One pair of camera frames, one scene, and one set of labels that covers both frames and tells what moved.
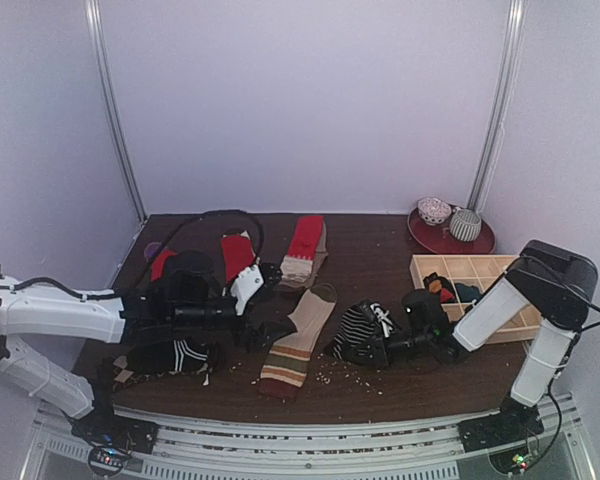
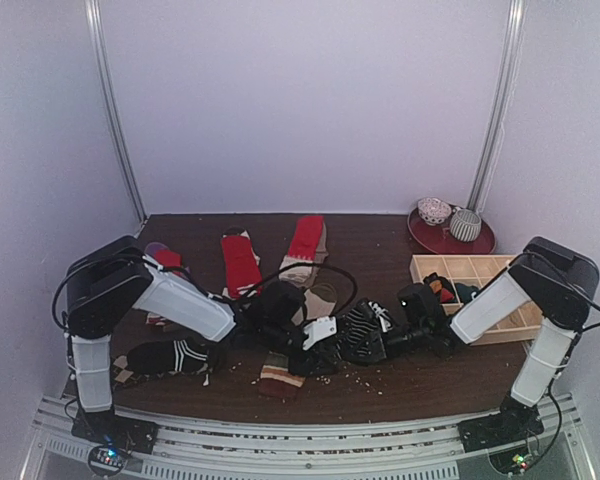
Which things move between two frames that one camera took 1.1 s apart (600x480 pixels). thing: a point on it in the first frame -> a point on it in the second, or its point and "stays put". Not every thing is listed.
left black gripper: x=260 y=337 -> x=306 y=366
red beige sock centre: x=307 y=251 stays put
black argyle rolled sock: x=441 y=286 stays put
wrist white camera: x=245 y=285 -> x=318 y=329
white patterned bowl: x=433 y=211 stays put
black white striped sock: x=357 y=326 stays put
